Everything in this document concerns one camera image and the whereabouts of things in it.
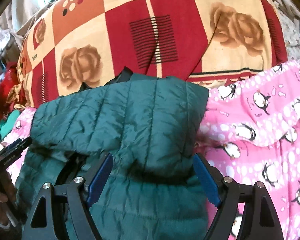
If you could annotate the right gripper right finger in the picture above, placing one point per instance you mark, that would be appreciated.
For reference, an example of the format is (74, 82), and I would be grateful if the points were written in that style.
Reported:
(259, 219)

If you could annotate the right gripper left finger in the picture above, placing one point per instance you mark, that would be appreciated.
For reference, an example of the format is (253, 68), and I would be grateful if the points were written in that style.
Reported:
(46, 219)

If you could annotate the dark green puffer jacket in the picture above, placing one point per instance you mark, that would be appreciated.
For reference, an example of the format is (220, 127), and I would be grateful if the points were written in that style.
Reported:
(149, 125)

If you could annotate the red clothes pile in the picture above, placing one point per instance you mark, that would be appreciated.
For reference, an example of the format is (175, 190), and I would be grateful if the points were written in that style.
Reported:
(10, 80)

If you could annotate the person's left hand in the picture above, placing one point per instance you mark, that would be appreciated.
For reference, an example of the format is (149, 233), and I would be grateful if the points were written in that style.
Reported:
(4, 197)

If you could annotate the teal green garment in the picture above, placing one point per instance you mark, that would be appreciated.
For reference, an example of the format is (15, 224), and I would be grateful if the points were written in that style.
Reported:
(6, 125)

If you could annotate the pink penguin blanket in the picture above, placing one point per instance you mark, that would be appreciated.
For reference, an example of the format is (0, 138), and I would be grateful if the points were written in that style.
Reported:
(251, 131)

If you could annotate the beige curtain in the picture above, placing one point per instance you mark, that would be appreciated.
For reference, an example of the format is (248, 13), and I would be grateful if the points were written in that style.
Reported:
(16, 20)

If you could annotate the orange red rose blanket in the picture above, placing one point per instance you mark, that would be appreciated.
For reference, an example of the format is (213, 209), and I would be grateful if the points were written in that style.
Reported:
(199, 41)

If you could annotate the floral white bedsheet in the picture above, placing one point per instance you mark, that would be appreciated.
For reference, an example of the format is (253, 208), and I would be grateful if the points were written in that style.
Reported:
(289, 17)

